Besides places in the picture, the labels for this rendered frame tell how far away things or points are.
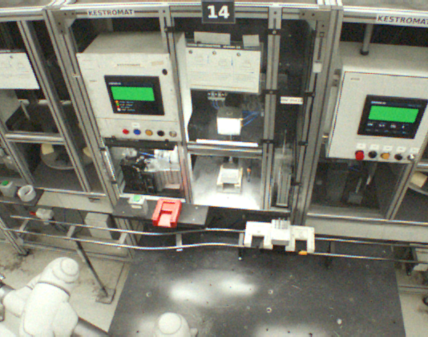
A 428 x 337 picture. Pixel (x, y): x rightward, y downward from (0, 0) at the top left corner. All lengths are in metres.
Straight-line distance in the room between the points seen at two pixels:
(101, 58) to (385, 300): 1.84
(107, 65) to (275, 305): 1.43
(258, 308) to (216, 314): 0.22
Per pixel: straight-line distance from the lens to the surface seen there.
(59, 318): 1.40
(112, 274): 3.06
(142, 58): 1.61
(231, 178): 2.10
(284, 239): 1.96
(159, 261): 2.21
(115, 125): 1.87
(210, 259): 2.18
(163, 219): 2.08
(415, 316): 3.02
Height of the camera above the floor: 2.52
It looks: 44 degrees down
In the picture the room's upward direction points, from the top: 4 degrees counter-clockwise
